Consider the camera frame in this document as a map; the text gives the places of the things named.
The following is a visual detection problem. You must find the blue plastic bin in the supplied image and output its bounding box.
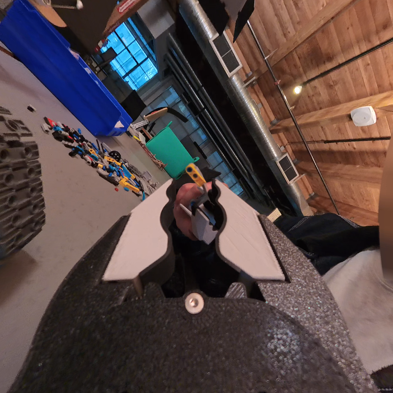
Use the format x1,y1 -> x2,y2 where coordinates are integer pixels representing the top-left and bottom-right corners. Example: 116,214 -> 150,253
0,0 -> 133,137

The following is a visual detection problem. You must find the brown toy skeleton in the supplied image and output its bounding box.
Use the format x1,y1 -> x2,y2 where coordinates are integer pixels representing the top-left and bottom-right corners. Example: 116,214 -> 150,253
140,141 -> 168,169

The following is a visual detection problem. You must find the pile of small brick parts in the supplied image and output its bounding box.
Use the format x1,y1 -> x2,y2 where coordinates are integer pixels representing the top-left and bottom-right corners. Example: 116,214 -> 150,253
41,116 -> 160,200

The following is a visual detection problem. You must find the black hanging panel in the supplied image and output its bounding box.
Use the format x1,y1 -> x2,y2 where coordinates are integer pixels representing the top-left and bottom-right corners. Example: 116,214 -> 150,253
200,0 -> 255,42

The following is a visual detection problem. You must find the blue grey tracked toy robot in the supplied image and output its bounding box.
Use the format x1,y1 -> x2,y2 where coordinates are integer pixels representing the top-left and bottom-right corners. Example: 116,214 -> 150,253
0,106 -> 46,261

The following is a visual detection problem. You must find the white ceiling speaker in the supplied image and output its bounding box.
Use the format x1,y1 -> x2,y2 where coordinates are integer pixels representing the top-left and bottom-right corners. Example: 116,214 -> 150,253
351,106 -> 377,127

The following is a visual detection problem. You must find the silver ventilation duct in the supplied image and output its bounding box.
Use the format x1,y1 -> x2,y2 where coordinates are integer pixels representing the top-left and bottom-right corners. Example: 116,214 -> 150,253
178,0 -> 314,215

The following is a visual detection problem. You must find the yellow brick beam with pin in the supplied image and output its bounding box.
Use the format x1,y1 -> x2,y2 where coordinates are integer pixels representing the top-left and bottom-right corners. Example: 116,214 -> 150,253
185,163 -> 207,195

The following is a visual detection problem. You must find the black monitor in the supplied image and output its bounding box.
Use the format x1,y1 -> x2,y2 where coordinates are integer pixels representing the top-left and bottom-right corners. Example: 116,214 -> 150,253
121,90 -> 147,121

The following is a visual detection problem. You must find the beige black curved stand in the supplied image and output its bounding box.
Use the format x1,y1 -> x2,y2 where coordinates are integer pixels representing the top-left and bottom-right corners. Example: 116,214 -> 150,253
144,107 -> 188,123

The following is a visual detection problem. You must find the person's right hand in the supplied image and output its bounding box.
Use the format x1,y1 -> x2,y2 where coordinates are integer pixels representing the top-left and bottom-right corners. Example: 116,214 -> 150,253
173,183 -> 204,240

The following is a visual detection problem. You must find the person's right forearm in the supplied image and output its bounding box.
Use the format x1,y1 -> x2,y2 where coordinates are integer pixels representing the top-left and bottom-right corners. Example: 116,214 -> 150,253
273,213 -> 379,275

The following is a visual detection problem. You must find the teal board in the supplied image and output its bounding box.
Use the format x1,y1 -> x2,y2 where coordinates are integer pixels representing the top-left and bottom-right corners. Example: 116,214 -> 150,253
145,121 -> 200,179

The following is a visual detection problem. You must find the light grey desk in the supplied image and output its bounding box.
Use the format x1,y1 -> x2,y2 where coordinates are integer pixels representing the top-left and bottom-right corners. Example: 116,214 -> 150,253
0,41 -> 172,393

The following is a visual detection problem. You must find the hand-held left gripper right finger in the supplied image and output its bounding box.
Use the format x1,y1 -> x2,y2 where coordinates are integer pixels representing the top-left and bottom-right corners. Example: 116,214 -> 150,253
214,180 -> 287,281

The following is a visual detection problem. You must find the brown cardboard sheet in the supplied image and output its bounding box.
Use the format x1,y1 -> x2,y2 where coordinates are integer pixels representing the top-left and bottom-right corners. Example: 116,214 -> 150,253
28,0 -> 66,28

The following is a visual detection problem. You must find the brown board with red label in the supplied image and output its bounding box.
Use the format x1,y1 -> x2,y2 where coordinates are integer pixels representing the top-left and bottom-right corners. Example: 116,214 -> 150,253
103,0 -> 145,36

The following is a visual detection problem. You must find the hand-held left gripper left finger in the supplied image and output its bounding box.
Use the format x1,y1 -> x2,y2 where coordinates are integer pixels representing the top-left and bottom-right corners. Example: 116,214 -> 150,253
102,179 -> 175,298

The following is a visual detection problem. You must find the white tipped rod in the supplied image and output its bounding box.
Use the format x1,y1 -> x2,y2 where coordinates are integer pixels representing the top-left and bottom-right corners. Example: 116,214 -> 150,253
51,0 -> 84,10

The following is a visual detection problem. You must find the black partition panel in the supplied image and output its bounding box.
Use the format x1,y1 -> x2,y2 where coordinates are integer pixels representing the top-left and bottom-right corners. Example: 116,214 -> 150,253
61,0 -> 117,56

